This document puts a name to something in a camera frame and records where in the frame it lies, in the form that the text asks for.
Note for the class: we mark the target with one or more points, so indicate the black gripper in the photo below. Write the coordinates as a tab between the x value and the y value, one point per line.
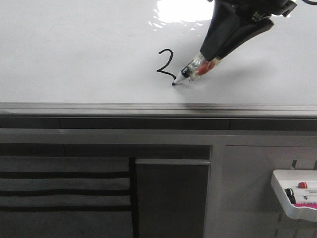
225	33

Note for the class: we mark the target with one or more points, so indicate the black whiteboard marker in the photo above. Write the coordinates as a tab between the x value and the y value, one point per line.
196	68

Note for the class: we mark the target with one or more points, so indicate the red capped marker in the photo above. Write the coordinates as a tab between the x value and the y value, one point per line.
307	185

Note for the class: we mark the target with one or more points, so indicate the upper black capped marker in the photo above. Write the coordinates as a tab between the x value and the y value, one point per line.
300	192

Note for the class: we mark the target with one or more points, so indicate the black capped marker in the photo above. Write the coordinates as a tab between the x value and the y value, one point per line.
303	199
300	192

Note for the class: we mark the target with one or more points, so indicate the lower black capped marker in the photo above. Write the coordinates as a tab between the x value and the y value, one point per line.
303	199

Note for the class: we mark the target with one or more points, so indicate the dark grey panel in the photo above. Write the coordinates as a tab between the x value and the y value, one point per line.
172	200

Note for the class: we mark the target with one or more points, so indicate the pink marker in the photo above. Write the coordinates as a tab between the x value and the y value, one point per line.
313	206

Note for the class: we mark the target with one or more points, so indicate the white plastic marker tray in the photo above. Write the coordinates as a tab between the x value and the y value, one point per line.
283	179

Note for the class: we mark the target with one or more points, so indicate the white whiteboard with grey frame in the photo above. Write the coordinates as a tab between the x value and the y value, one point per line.
119	57

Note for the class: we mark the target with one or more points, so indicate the grey whiteboard stand frame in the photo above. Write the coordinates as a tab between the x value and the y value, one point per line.
77	177

